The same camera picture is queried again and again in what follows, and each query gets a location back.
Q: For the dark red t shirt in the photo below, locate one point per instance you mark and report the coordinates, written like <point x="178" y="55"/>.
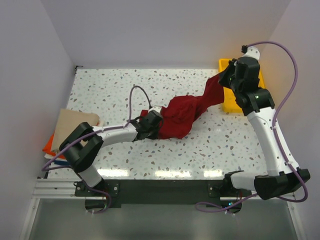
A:
<point x="182" y="111"/>

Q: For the blue folded t shirt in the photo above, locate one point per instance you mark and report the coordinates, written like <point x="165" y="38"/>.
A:
<point x="61" y="162"/>

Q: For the aluminium frame rail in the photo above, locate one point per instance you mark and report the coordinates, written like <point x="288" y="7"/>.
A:
<point x="54" y="189"/>

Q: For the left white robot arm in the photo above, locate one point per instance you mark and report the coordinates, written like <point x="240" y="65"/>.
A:
<point x="81" y="147"/>

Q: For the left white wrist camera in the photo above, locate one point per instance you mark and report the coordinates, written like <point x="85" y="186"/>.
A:
<point x="157" y="109"/>

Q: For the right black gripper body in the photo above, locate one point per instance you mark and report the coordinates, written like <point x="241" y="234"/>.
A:
<point x="227" y="79"/>

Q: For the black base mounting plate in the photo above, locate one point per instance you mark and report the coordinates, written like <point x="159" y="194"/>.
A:
<point x="158" y="192"/>

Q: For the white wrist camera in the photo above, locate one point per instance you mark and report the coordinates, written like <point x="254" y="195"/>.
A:
<point x="157" y="109"/>
<point x="250" y="52"/>

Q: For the yellow plastic tray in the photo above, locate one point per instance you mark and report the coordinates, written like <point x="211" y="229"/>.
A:
<point x="230" y="100"/>

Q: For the beige folded t shirt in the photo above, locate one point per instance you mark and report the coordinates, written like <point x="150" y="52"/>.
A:
<point x="67" y="122"/>

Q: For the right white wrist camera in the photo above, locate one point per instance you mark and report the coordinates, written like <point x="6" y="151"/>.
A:
<point x="250" y="52"/>

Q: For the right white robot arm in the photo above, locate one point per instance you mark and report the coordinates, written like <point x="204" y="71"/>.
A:
<point x="284" y="174"/>

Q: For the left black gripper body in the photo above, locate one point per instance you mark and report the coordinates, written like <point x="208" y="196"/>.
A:
<point x="153" y="133"/>

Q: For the white folded t shirt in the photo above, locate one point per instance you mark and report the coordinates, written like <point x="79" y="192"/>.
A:
<point x="101" y="121"/>

